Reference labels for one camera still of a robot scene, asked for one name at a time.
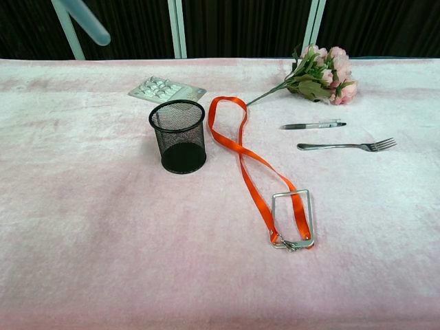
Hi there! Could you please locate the transparent test tube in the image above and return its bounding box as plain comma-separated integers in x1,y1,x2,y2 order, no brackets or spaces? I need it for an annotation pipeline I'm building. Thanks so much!
60,0,112,47

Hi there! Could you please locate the slanted white frame post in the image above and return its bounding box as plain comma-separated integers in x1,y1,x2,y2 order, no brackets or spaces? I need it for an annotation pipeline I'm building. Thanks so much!
50,0,86,61

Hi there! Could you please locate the pink artificial flower bouquet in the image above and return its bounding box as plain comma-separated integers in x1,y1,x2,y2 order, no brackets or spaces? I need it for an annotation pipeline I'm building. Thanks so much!
245,43,359,107

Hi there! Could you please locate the pink plush table cloth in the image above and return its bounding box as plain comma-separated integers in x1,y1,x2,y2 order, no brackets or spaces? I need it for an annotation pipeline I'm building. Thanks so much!
0,57,440,330

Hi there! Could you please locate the black pleated curtain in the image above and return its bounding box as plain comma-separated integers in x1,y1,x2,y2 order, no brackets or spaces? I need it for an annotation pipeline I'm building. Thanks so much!
0,0,440,60

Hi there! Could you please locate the clear ballpoint pen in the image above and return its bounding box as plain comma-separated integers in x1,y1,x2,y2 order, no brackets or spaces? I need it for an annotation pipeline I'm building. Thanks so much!
279,118,347,131

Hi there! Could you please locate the silver pill blister pack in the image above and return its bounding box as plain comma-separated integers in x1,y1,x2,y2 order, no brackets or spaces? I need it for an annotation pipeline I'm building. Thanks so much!
127,76,207,103

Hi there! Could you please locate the black mesh pen cup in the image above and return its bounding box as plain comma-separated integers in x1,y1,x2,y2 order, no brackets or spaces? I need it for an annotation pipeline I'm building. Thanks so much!
148,99,207,175

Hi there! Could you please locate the clear metal-framed badge holder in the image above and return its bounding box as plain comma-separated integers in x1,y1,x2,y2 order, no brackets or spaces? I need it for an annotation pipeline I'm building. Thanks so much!
271,188,316,252

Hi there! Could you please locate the silver metal fork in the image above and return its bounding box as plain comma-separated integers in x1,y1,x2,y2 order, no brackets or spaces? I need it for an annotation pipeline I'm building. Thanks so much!
296,137,398,153

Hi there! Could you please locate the orange lanyard strap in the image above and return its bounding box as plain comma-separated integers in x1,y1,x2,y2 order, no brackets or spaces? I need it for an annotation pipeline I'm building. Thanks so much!
208,96,312,249

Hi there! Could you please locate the white double frame post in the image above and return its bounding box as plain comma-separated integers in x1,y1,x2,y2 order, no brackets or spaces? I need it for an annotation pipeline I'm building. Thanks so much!
167,0,188,59

